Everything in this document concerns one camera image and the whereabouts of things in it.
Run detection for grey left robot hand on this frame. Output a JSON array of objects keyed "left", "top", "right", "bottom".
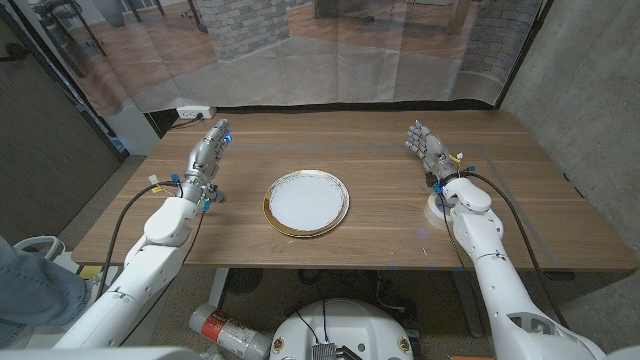
[{"left": 185, "top": 118, "right": 234, "bottom": 187}]

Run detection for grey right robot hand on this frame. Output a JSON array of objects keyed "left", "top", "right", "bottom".
[{"left": 405, "top": 119, "right": 459, "bottom": 179}]

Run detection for white paper plate gold rim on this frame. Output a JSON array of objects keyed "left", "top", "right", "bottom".
[{"left": 262, "top": 169, "right": 351, "bottom": 239}]

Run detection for white power strip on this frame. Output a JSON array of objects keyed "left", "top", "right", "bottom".
[{"left": 175, "top": 105, "right": 218, "bottom": 120}]

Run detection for white tape roll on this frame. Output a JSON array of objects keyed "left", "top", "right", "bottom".
[{"left": 423, "top": 192, "right": 454, "bottom": 232}]

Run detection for wooden table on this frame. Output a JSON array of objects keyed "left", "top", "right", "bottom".
[{"left": 199, "top": 143, "right": 561, "bottom": 269}]

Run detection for black round fan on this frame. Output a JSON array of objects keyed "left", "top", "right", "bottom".
[{"left": 224, "top": 268, "right": 264, "bottom": 297}]

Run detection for white table leg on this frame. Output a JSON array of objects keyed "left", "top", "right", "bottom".
[{"left": 207, "top": 268, "right": 232, "bottom": 309}]

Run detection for printed room backdrop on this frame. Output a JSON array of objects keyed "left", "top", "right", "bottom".
[{"left": 9, "top": 0, "right": 547, "bottom": 117}]

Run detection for grey table leg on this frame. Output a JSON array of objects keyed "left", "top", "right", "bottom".
[{"left": 451, "top": 269, "right": 484, "bottom": 339}]

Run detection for white cylinder with red label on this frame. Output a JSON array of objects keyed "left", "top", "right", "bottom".
[{"left": 188, "top": 302, "right": 274, "bottom": 360}]

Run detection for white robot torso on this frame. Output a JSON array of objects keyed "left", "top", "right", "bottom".
[{"left": 269, "top": 298, "right": 415, "bottom": 360}]

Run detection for person in blue jeans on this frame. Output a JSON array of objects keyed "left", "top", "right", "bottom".
[{"left": 0, "top": 234, "right": 94, "bottom": 349}]

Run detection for black power strip cord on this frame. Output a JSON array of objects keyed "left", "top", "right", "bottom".
[{"left": 169, "top": 113, "right": 205, "bottom": 131}]

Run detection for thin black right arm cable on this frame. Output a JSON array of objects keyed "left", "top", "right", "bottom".
[{"left": 435, "top": 192, "right": 482, "bottom": 312}]

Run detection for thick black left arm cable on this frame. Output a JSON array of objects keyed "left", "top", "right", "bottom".
[{"left": 94, "top": 180, "right": 184, "bottom": 302}]

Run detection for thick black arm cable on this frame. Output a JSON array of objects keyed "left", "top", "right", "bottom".
[
  {"left": 94, "top": 180, "right": 184, "bottom": 302},
  {"left": 460, "top": 170, "right": 570, "bottom": 330}
]

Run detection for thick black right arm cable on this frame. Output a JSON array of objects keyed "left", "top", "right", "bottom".
[{"left": 460, "top": 170, "right": 570, "bottom": 330}]

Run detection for black floor cables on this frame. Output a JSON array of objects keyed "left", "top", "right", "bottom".
[{"left": 297, "top": 268, "right": 419, "bottom": 329}]

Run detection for grey perforated wall panel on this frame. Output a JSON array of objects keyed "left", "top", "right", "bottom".
[{"left": 0, "top": 19, "right": 124, "bottom": 246}]

